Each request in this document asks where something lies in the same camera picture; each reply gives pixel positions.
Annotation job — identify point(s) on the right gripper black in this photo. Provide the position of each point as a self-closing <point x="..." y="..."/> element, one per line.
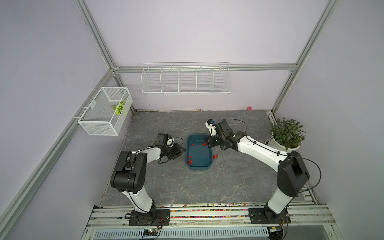
<point x="210" y="142"/>

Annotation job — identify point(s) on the white ventilation grille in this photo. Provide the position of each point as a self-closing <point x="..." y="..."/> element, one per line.
<point x="182" y="233"/>

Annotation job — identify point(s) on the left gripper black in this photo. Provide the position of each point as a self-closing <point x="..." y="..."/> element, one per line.
<point x="178" y="151"/>

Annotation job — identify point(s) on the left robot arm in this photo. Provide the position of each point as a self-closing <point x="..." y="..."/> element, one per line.
<point x="129" y="173"/>

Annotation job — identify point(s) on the aluminium rail base frame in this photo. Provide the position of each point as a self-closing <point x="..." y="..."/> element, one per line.
<point x="232" y="215"/>

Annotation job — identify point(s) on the green item in basket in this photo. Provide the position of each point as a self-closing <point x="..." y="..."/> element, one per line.
<point x="119" y="108"/>

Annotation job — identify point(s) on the large potted green plant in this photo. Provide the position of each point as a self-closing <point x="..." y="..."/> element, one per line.
<point x="286" y="135"/>

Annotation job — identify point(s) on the white mesh basket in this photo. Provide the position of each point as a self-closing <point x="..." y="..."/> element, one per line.
<point x="99" y="118"/>

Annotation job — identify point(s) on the white wire wall shelf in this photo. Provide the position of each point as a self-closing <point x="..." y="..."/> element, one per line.
<point x="186" y="78"/>

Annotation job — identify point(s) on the teal plastic storage box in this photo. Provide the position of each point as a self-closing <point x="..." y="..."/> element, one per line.
<point x="202" y="156"/>

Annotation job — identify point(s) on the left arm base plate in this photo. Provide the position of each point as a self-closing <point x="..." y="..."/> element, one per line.
<point x="158" y="217"/>

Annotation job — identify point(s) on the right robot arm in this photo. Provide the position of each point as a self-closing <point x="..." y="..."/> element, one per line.
<point x="292" y="173"/>

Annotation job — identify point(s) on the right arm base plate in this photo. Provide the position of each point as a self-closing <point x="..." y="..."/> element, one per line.
<point x="264" y="216"/>

